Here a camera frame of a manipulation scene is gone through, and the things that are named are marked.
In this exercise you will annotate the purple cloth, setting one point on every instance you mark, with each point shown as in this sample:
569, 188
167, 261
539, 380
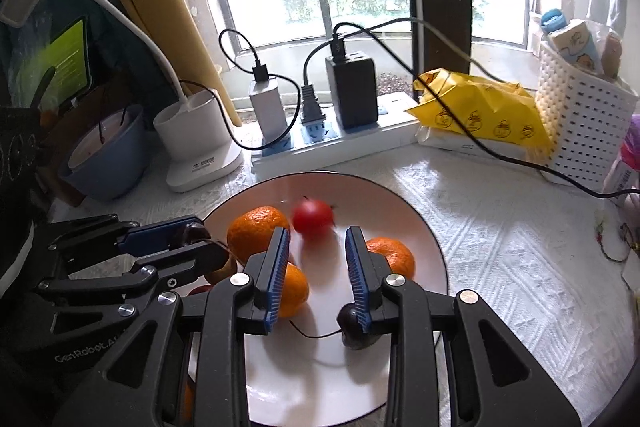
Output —
635, 127

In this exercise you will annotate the yellow wipes packet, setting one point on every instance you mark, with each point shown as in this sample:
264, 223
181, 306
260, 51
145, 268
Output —
480, 107

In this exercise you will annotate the white perforated basket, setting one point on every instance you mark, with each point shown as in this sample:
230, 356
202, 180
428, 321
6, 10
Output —
585, 122

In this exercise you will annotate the brown bottle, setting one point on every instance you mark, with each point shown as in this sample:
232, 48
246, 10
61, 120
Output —
611, 54

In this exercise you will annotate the white charger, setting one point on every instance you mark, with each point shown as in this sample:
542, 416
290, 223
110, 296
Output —
269, 109

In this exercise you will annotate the pink bowl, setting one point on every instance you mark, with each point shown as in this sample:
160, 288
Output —
87, 152

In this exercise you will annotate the blue white carton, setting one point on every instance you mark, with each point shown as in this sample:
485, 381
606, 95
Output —
575, 43

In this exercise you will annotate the small pink box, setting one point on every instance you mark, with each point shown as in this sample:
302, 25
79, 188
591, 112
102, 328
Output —
625, 174

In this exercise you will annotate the tablet with green screen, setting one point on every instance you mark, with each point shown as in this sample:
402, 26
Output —
70, 67

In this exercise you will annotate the white power strip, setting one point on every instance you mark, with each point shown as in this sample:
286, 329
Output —
390, 127

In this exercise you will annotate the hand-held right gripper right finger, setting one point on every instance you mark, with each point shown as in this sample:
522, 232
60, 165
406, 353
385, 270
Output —
357, 274

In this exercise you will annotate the brown wooden box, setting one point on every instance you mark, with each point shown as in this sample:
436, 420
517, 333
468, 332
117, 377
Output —
115, 94

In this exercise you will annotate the blue bowl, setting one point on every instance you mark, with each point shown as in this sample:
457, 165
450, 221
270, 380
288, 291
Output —
115, 172

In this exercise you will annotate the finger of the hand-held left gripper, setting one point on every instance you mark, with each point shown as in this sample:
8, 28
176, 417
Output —
150, 235
185, 262

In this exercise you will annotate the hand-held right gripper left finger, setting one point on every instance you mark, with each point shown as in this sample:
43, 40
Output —
277, 277

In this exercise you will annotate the white round plate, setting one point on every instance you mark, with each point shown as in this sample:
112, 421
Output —
325, 382

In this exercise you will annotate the black charger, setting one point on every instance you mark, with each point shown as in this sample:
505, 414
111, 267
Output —
352, 92

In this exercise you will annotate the dark teal curtain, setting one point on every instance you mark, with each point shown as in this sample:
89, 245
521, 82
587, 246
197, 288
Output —
125, 37

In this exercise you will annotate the white textured tablecloth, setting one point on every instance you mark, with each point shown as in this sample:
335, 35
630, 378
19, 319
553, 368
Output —
500, 257

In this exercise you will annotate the white desk lamp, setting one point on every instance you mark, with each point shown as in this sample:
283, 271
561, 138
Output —
200, 157

